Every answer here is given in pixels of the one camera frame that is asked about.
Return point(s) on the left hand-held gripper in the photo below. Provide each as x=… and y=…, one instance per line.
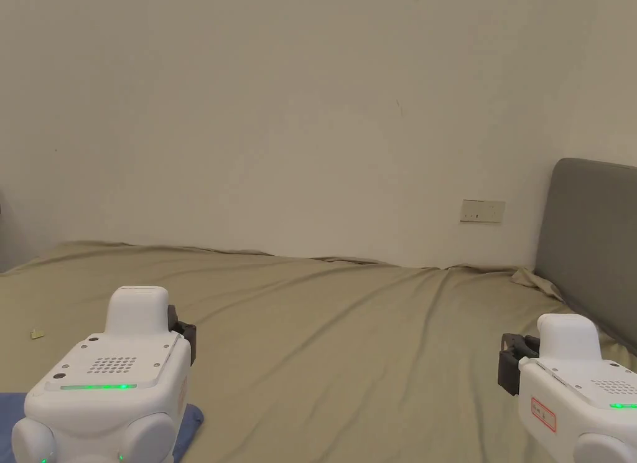
x=112, y=373

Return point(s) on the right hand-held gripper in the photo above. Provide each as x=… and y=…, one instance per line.
x=572, y=383

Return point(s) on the small yellow-green card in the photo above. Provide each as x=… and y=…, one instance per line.
x=36, y=334

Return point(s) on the dark blue garment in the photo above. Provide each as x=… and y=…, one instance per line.
x=193, y=417

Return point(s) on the grey padded headboard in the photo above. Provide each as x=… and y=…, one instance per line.
x=592, y=244

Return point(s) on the bed with beige sheet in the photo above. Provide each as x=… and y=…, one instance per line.
x=318, y=343

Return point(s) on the white wall socket plate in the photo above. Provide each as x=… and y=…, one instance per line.
x=482, y=211

